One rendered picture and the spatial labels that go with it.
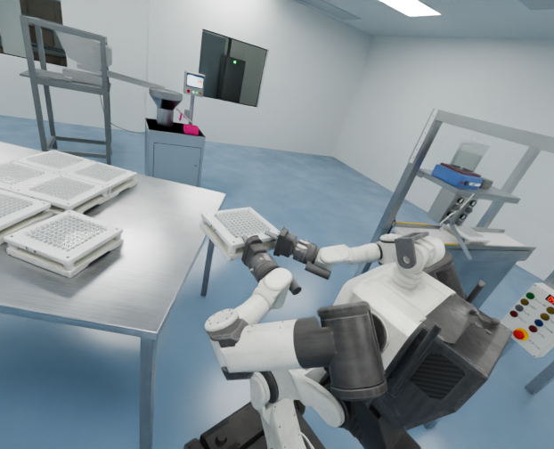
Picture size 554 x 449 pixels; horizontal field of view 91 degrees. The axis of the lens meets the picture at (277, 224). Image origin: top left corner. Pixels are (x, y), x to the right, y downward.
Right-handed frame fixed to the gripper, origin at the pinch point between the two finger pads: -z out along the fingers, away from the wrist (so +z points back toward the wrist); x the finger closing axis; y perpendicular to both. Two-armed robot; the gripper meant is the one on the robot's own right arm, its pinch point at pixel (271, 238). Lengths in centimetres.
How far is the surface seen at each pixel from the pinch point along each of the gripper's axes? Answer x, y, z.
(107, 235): 11, -24, -55
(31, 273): 18, -46, -63
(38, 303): 18, -53, -50
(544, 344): 10, 20, 116
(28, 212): 12, -30, -86
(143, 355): 32, -45, -21
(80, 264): 16, -37, -54
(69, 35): -32, 169, -305
